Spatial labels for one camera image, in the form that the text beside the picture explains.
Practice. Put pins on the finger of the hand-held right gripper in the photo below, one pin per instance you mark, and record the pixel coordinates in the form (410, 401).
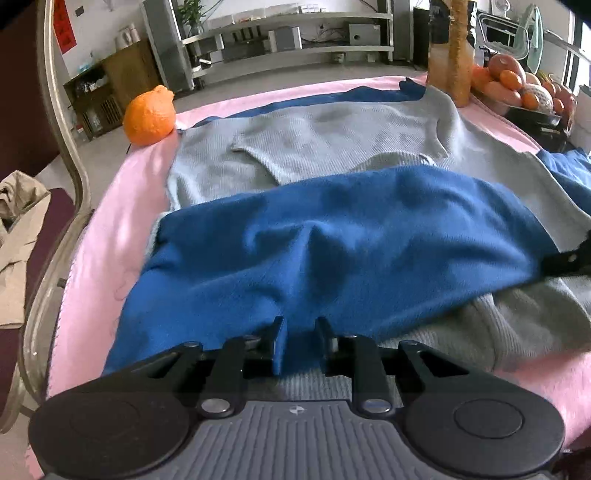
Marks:
(568, 264)

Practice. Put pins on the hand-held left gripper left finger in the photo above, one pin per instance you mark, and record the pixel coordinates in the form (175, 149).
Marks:
(280, 346)

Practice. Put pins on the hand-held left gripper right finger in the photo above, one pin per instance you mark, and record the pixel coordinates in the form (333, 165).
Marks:
(323, 344)

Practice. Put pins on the grey sweater with blue lining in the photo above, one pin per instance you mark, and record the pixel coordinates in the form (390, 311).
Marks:
(346, 230)

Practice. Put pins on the metal fruit tray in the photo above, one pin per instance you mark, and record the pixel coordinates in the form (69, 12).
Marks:
(501, 110)

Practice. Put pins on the pink printed blanket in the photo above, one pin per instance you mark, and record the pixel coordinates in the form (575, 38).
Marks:
(106, 240)

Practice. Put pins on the pile of mixed fruit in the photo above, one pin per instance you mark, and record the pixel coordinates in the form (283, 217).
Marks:
(505, 67)

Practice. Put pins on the tall orange drink bottle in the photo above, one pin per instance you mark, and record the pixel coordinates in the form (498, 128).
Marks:
(455, 69)

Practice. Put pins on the teal hanging cloth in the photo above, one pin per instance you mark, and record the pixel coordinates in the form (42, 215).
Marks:
(534, 32)

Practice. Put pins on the white swivel chair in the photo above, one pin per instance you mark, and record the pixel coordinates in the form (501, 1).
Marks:
(498, 32)

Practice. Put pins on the bumpy orange citrus fruit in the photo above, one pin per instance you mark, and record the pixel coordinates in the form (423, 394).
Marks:
(147, 120)

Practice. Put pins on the small white fan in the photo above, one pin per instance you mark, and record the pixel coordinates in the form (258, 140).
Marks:
(501, 8)

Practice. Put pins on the beige garment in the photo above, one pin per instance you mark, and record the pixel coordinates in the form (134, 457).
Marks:
(18, 258)

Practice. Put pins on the grey speaker box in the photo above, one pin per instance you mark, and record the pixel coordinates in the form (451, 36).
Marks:
(364, 33)
(284, 38)

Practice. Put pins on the brown wooden cabinet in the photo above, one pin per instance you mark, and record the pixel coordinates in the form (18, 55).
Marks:
(129, 69)

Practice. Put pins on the silver tower speaker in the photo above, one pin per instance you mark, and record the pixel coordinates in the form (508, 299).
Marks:
(168, 50)

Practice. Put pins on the silver curved media shelf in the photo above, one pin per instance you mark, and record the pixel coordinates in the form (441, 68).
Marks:
(300, 17)

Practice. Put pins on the green potted plant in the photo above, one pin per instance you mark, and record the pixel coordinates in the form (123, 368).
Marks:
(190, 16)

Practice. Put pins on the white canister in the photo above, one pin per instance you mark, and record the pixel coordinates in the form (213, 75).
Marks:
(133, 33)
(122, 39)

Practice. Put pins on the long red wall banner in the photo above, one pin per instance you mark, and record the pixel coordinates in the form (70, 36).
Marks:
(64, 27)

